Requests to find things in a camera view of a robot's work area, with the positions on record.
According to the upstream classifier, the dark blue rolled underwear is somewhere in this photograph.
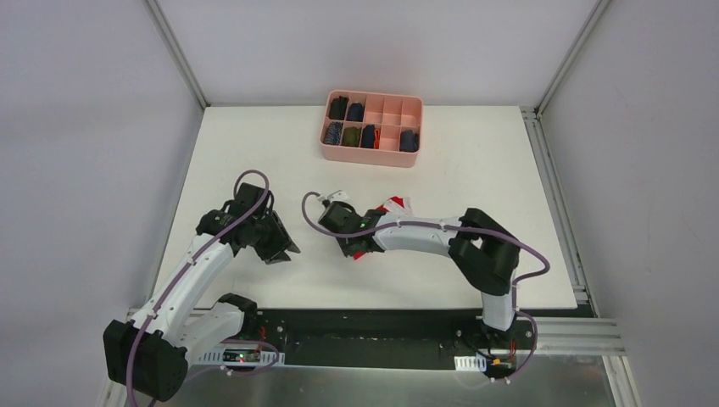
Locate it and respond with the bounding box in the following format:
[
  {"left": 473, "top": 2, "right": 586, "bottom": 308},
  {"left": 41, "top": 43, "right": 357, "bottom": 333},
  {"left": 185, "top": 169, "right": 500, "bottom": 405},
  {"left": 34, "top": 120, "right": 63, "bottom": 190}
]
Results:
[{"left": 399, "top": 130, "right": 420, "bottom": 153}]

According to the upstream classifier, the red underwear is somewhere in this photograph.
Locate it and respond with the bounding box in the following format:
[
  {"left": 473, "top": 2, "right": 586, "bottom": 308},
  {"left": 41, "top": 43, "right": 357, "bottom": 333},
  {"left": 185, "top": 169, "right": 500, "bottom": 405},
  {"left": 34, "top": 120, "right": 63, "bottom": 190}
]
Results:
[{"left": 352, "top": 196, "right": 414, "bottom": 260}]

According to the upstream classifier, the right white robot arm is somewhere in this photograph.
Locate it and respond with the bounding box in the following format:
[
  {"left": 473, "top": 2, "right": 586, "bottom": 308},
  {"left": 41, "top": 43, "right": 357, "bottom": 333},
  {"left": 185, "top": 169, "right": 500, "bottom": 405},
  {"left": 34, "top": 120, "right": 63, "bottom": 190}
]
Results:
[{"left": 318, "top": 202, "right": 520, "bottom": 348}]

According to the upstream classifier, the pink compartment organizer box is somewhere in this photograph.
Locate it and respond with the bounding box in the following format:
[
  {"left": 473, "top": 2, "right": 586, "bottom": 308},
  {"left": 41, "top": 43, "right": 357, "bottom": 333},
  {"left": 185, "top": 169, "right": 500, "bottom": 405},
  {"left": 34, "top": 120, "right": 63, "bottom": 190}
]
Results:
[{"left": 319, "top": 90, "right": 424, "bottom": 168}]

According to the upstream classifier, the blue striped rolled underwear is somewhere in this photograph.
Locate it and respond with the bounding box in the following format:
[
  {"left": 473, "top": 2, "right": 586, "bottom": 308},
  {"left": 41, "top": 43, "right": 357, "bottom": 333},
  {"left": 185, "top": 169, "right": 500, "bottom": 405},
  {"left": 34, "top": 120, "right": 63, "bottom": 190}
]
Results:
[{"left": 321, "top": 121, "right": 343, "bottom": 146}]

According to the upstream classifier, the olive green rolled underwear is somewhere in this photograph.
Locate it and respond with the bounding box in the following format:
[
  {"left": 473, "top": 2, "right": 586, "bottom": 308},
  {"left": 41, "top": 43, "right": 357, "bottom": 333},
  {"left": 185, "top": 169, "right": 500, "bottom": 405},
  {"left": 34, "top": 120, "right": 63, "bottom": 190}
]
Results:
[{"left": 341, "top": 126, "right": 362, "bottom": 148}]

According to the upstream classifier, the blue orange rolled underwear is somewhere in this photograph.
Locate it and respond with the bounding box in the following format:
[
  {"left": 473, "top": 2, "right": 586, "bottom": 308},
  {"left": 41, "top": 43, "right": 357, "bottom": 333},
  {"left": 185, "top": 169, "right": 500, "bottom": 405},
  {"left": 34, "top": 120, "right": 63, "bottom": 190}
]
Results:
[{"left": 359, "top": 124, "right": 381, "bottom": 149}]

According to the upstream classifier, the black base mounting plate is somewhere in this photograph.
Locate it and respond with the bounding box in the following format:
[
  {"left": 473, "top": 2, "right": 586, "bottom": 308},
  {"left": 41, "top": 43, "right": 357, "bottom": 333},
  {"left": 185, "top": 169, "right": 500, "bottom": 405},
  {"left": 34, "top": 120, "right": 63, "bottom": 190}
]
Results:
[{"left": 224, "top": 309, "right": 536, "bottom": 371}]

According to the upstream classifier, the black rolled underwear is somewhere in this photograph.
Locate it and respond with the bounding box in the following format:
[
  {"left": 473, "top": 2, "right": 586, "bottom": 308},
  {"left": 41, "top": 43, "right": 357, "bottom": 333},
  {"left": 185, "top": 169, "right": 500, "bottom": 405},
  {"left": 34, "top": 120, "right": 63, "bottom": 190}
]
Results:
[{"left": 327, "top": 96, "right": 349, "bottom": 120}]

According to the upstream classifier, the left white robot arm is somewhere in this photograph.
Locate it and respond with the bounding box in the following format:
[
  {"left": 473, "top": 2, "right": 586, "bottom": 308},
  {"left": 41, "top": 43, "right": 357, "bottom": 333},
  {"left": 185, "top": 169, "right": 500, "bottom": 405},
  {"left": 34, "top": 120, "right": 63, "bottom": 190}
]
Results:
[{"left": 103, "top": 182, "right": 299, "bottom": 401}]

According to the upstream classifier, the navy rolled underwear top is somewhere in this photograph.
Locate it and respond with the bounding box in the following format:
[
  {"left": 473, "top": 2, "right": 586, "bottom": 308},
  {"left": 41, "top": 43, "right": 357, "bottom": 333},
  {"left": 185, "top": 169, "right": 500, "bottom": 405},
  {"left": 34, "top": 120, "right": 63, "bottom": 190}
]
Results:
[{"left": 346, "top": 102, "right": 365, "bottom": 122}]

